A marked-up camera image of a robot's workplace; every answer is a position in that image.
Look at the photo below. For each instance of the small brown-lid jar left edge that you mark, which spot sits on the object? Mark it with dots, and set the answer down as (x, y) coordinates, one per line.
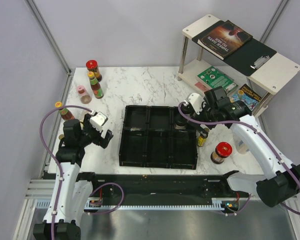
(61, 136)

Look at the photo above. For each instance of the aluminium corner frame post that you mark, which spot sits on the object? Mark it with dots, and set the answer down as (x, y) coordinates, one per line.
(48, 35)

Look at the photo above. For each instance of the red-lid sauce jar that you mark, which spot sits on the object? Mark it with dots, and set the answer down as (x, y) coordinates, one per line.
(222, 151)
(92, 66)

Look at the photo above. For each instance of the white slotted cable duct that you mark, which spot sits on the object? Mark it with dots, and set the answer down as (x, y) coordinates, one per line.
(216, 205)

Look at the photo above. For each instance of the yellow-cap sauce bottle tall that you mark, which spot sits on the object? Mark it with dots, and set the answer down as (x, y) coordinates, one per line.
(95, 85)

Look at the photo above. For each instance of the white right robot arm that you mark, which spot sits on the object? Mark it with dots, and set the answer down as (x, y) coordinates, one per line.
(281, 177)

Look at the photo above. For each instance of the red-lid sauce jar right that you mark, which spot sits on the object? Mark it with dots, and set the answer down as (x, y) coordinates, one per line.
(222, 151)

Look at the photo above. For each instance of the black clipboard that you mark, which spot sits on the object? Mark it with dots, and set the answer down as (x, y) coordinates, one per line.
(244, 58)

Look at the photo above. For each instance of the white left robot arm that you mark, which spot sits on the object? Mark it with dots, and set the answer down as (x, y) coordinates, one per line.
(72, 188)

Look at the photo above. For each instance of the black-lid pepper shaker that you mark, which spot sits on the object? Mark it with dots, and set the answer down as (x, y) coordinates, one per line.
(180, 123)

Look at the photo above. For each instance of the right aluminium frame post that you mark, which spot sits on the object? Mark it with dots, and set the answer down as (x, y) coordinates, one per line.
(273, 20)

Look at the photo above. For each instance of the silver-lid salt jar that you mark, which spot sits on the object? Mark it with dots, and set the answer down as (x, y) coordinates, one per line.
(240, 146)

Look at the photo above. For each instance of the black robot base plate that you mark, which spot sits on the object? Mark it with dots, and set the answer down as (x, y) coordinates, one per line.
(208, 186)

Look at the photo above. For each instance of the pink flat booklet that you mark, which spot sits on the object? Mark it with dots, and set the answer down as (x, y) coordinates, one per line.
(201, 87)

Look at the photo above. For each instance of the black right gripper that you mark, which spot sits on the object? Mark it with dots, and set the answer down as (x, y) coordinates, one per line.
(205, 106)

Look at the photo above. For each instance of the colourful Treehouse book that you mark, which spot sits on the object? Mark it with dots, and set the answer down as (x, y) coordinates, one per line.
(245, 94)

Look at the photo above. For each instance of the pink-lid spice shaker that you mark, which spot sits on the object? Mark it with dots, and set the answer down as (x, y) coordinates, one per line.
(84, 96)

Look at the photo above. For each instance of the yellow-cap sauce bottle front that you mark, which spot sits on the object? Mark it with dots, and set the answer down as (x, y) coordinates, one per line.
(63, 111)

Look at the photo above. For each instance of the green paperback book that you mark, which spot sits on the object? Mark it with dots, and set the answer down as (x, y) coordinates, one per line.
(212, 78)

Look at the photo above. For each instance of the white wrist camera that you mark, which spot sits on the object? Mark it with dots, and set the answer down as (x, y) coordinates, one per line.
(197, 102)
(98, 121)

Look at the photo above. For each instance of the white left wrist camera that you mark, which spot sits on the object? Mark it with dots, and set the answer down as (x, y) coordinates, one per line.
(98, 121)

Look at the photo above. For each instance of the white two-tier shelf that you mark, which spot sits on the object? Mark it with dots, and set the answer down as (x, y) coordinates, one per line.
(257, 62)

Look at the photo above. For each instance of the red-lid sauce jar left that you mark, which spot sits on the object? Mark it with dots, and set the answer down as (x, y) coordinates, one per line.
(92, 66)

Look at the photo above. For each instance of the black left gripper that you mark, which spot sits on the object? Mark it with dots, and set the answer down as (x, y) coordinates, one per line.
(102, 142)

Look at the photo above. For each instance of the black six-compartment plastic tray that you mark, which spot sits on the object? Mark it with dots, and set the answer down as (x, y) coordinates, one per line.
(149, 140)

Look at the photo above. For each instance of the dark Three Days book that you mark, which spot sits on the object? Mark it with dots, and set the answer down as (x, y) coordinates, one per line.
(224, 39)

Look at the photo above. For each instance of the small yellow-label brown bottle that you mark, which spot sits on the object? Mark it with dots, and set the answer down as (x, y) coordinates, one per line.
(202, 137)

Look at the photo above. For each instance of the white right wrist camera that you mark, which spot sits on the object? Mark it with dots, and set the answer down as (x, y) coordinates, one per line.
(197, 102)

